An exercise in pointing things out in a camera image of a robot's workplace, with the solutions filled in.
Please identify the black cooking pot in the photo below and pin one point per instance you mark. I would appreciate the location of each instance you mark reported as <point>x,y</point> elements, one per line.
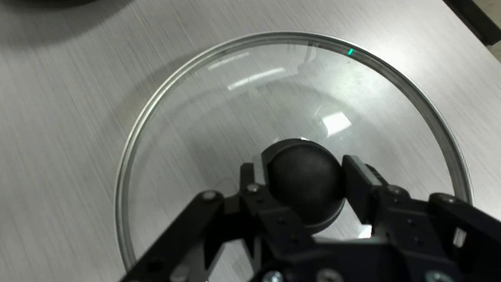
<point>46,2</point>

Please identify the glass lid with black knob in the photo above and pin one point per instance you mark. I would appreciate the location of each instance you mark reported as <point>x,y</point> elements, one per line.
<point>280,111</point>

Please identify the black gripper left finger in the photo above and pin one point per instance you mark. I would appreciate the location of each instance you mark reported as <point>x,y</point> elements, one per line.
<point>190,248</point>

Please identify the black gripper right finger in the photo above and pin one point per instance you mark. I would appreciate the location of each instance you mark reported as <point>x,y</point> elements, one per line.
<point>438,240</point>

